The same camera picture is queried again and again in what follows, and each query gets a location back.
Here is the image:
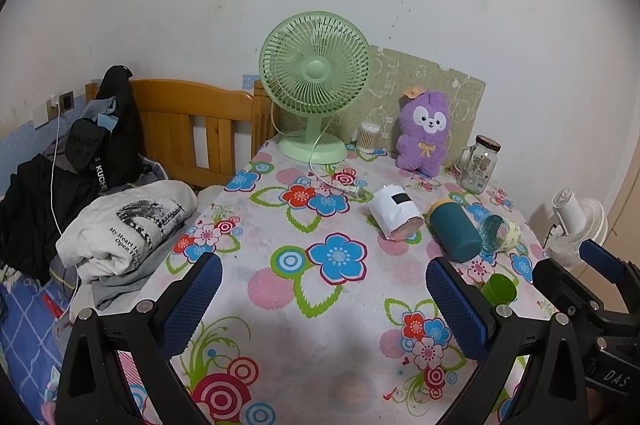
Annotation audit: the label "wooden bed headboard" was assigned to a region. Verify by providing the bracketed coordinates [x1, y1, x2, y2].
[85, 78, 279, 192]

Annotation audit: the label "teal cup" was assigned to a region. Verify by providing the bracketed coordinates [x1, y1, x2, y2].
[429, 199, 484, 263]

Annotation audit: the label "black hanging jacket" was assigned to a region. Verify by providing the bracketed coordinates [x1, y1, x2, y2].
[65, 65, 144, 196]

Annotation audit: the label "green desk fan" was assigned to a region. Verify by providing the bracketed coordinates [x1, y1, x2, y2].
[258, 11, 372, 164]

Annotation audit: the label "clear glass cup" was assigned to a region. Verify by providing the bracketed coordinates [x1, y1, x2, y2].
[479, 214, 511, 254]

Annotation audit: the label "patterned beige board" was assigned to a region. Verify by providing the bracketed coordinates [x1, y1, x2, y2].
[344, 46, 487, 166]

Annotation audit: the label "white charging cable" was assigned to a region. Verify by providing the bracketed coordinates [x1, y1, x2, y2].
[48, 96, 82, 322]

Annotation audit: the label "beige wooden door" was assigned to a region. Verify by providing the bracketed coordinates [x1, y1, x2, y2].
[606, 140, 640, 258]

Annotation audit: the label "grey folded clothes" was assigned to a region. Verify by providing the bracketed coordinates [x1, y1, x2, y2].
[49, 255, 168, 312]

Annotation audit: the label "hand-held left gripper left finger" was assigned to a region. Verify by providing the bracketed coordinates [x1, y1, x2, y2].
[57, 251, 224, 425]

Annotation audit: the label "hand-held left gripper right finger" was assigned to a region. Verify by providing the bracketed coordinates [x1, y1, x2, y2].
[425, 256, 604, 425]

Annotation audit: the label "blue checked bed sheet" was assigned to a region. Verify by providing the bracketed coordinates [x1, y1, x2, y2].
[0, 274, 81, 425]

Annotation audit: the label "white standing fan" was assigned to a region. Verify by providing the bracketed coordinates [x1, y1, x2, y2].
[544, 188, 609, 267]

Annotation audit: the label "pale yellow tape roll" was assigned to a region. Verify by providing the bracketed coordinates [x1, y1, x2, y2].
[502, 220, 522, 254]

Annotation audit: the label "white folded printed shirt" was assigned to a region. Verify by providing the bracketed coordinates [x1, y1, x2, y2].
[55, 181, 200, 284]

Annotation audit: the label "floral tablecloth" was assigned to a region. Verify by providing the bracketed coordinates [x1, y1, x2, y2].
[114, 139, 567, 425]

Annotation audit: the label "purple plush toy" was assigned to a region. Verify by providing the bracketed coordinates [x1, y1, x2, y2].
[396, 87, 454, 174]

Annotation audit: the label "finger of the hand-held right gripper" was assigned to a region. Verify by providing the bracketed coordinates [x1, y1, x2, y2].
[579, 238, 640, 306]
[531, 257, 609, 342]

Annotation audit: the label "white cylindrical cup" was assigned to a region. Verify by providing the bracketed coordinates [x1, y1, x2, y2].
[367, 185, 425, 242]

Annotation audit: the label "glass jar mug with lid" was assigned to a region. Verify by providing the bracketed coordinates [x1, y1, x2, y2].
[454, 135, 502, 194]

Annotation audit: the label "light blue cloth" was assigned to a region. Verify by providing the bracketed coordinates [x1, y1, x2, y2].
[96, 112, 121, 134]

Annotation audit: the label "cotton swab jar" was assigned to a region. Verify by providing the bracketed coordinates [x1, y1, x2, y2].
[355, 122, 382, 154]

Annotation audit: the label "small green cup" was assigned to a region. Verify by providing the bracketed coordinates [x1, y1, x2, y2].
[481, 273, 521, 306]

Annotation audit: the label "black clothes pile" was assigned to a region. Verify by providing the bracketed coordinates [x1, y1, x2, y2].
[0, 153, 103, 283]

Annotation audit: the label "white fan power cable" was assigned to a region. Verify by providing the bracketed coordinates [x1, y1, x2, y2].
[270, 101, 369, 200]

